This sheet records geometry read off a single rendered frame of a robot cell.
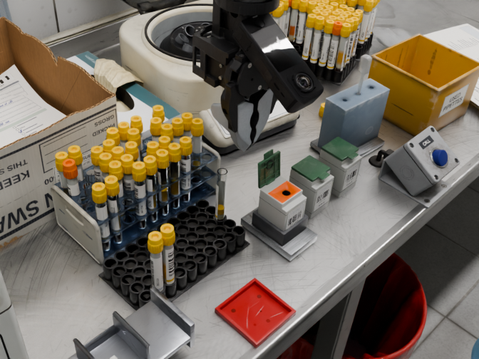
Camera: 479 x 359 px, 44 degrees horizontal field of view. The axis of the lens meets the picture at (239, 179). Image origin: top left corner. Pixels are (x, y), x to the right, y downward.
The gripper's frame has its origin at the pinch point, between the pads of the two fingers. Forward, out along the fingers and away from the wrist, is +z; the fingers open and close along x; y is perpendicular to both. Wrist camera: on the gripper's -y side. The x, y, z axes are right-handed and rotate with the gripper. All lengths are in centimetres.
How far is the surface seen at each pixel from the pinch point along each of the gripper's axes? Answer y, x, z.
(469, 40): 4, -69, 10
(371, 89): -1.1, -25.2, 1.3
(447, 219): 10, -119, 99
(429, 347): -14, -68, 99
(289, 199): -8.0, 0.5, 3.6
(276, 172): -4.0, -1.1, 2.6
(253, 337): -16.3, 14.5, 10.5
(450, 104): -8.2, -39.1, 6.2
